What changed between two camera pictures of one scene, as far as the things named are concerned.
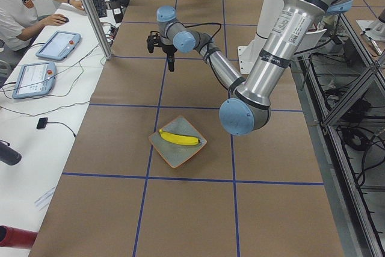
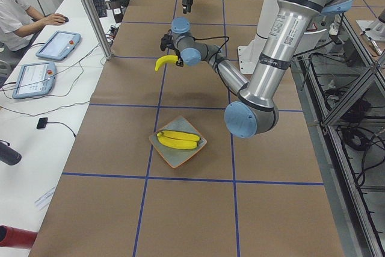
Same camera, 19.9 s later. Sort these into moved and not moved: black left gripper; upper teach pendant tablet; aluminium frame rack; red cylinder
Moved: black left gripper
Not moved: upper teach pendant tablet; aluminium frame rack; red cylinder
